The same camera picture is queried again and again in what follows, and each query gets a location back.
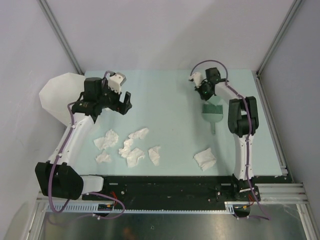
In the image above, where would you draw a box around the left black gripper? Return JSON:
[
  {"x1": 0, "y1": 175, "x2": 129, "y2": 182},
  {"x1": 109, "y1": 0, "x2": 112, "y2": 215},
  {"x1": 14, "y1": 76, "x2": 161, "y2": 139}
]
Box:
[{"x1": 97, "y1": 80, "x2": 132, "y2": 115}]

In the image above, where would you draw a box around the green hand brush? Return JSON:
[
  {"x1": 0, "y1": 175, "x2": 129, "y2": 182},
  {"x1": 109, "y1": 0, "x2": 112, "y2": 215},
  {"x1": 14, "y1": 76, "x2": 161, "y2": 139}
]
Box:
[{"x1": 201, "y1": 104, "x2": 223, "y2": 135}]

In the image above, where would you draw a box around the green plastic dustpan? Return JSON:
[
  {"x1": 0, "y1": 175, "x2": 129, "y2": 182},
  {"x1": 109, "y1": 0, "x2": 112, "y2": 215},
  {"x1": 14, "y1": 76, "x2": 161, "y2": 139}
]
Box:
[{"x1": 206, "y1": 95, "x2": 222, "y2": 106}]

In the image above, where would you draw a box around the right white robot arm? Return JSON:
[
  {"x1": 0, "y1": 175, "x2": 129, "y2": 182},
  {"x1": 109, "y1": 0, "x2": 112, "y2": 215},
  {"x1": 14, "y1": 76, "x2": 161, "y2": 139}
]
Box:
[{"x1": 189, "y1": 67, "x2": 259, "y2": 201}]

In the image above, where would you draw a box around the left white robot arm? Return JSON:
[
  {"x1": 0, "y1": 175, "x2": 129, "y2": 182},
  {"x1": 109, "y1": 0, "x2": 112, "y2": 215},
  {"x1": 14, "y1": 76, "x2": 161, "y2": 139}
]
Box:
[{"x1": 35, "y1": 71, "x2": 132, "y2": 200}]

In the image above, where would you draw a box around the crumpled paper scrap top centre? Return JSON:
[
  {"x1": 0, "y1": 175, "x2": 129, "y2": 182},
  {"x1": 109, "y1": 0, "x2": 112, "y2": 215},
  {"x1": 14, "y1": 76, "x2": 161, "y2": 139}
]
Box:
[{"x1": 128, "y1": 127, "x2": 149, "y2": 140}]

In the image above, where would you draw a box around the crumpled paper scrap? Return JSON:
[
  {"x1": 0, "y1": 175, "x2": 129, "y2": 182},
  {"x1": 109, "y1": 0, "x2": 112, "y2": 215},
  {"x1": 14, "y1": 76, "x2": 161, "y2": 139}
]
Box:
[
  {"x1": 128, "y1": 127, "x2": 149, "y2": 140},
  {"x1": 118, "y1": 138, "x2": 134, "y2": 159},
  {"x1": 126, "y1": 147, "x2": 145, "y2": 168},
  {"x1": 95, "y1": 150, "x2": 112, "y2": 164},
  {"x1": 93, "y1": 129, "x2": 119, "y2": 150},
  {"x1": 193, "y1": 147, "x2": 217, "y2": 172}
]

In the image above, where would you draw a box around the crumpled paper scrap far left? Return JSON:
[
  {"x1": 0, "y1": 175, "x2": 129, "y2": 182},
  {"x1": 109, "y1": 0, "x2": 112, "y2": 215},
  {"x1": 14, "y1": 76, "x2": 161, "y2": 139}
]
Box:
[{"x1": 93, "y1": 129, "x2": 119, "y2": 150}]

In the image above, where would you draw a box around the crumpled paper scrap lower centre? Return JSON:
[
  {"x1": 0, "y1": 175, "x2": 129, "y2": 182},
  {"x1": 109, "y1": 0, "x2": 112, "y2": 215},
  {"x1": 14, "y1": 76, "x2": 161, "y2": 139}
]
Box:
[{"x1": 126, "y1": 147, "x2": 145, "y2": 168}]

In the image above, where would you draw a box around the crumpled paper scrap lower left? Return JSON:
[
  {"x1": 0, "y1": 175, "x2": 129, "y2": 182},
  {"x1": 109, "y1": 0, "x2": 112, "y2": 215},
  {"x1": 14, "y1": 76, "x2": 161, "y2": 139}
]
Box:
[{"x1": 95, "y1": 150, "x2": 112, "y2": 164}]

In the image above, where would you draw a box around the crumpled paper scrap mid right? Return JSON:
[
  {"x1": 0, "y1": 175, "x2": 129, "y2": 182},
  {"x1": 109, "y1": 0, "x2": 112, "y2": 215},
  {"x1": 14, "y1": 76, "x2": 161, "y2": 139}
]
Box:
[{"x1": 148, "y1": 145, "x2": 161, "y2": 166}]

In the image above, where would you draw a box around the white translucent waste bin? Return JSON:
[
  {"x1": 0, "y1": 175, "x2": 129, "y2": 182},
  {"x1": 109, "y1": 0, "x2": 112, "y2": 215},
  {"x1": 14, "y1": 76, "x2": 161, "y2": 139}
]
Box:
[{"x1": 39, "y1": 72, "x2": 85, "y2": 126}]

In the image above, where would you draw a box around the crumpled paper scrap right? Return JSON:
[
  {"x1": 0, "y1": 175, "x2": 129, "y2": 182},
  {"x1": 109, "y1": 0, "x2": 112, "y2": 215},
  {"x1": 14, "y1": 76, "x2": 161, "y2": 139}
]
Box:
[{"x1": 193, "y1": 147, "x2": 217, "y2": 172}]

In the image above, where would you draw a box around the aluminium cross extrusion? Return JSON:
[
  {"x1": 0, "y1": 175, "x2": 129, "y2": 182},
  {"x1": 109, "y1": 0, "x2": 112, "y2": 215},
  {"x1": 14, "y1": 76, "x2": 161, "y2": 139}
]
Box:
[{"x1": 256, "y1": 183, "x2": 309, "y2": 205}]

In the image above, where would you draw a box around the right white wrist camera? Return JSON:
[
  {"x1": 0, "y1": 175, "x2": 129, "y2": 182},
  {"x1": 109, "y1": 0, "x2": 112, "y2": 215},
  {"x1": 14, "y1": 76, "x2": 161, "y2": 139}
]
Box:
[{"x1": 188, "y1": 72, "x2": 204, "y2": 88}]

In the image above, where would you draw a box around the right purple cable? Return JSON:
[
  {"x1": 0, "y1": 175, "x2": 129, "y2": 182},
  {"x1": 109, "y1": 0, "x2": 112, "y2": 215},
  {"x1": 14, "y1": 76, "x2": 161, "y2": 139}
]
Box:
[{"x1": 189, "y1": 59, "x2": 273, "y2": 221}]

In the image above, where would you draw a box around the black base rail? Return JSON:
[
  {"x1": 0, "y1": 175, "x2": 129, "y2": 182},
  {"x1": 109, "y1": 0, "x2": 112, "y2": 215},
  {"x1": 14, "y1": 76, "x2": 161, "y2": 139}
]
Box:
[{"x1": 81, "y1": 174, "x2": 292, "y2": 211}]

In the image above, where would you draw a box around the grey slotted cable duct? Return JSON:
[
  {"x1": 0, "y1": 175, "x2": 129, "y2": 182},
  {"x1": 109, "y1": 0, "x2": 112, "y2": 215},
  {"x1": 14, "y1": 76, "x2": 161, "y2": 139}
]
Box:
[{"x1": 53, "y1": 200, "x2": 251, "y2": 214}]

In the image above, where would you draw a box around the right aluminium frame post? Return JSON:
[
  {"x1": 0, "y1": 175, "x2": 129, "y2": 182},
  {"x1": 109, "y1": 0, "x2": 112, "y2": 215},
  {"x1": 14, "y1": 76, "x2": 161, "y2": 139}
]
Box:
[{"x1": 256, "y1": 0, "x2": 305, "y2": 76}]

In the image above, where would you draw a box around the aluminium frame post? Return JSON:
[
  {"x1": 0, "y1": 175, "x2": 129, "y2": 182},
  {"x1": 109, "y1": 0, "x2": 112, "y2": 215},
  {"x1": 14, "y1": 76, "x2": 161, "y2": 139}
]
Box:
[
  {"x1": 256, "y1": 0, "x2": 305, "y2": 76},
  {"x1": 37, "y1": 0, "x2": 84, "y2": 75}
]

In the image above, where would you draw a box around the left aluminium frame post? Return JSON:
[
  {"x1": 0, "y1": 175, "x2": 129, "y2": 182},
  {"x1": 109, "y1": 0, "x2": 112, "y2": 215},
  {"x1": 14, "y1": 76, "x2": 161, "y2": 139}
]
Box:
[{"x1": 37, "y1": 0, "x2": 84, "y2": 75}]

